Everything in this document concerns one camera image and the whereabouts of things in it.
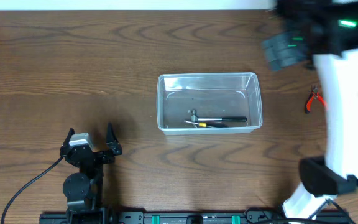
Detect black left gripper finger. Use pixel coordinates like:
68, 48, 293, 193
106, 123, 120, 151
62, 128, 75, 147

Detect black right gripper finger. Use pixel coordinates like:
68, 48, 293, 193
267, 49, 309, 71
262, 31, 306, 53

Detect red handled pliers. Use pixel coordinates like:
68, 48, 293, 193
305, 86, 327, 114

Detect small hammer black handle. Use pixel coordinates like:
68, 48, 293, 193
191, 110, 247, 123

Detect clear plastic storage container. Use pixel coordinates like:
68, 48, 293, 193
156, 72, 263, 135

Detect black yellow screwdriver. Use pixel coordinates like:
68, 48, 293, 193
184, 120, 227, 128

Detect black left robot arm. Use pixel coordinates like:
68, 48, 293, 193
60, 124, 122, 223

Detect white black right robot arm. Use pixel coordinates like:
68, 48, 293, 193
262, 0, 358, 223

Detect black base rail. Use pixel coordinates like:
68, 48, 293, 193
39, 209, 350, 224

